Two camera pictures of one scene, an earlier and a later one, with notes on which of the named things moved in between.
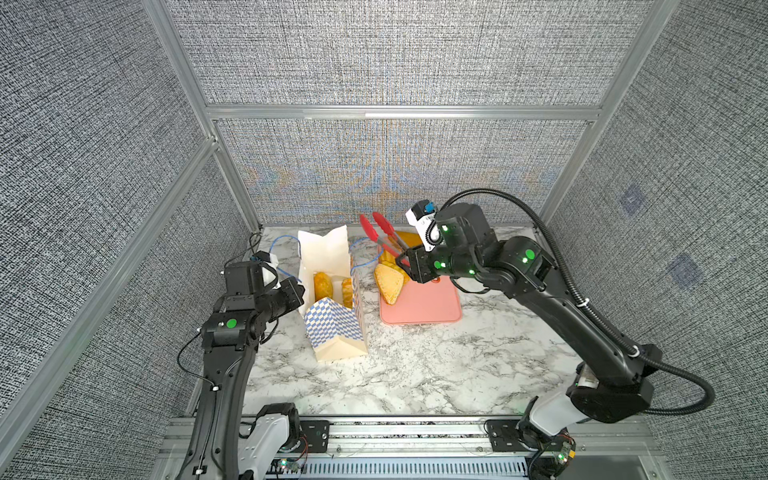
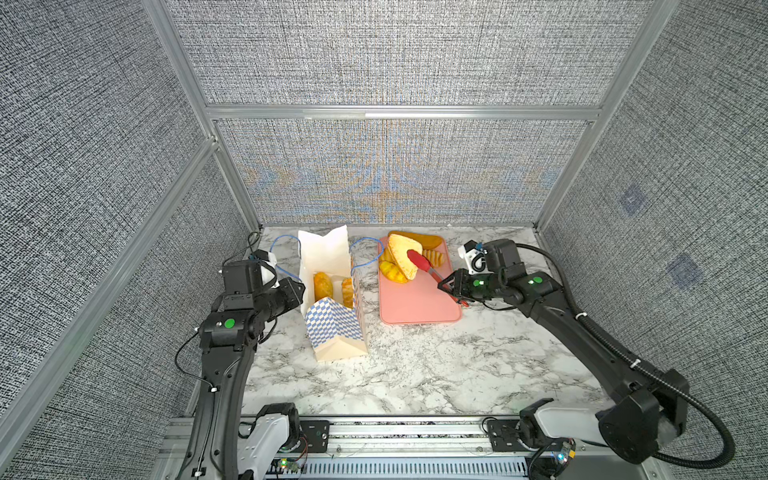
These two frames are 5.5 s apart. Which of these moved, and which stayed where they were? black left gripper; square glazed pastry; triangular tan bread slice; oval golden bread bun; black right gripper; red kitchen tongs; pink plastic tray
Moved: black right gripper; triangular tan bread slice; red kitchen tongs
Stayed: square glazed pastry; oval golden bread bun; black left gripper; pink plastic tray
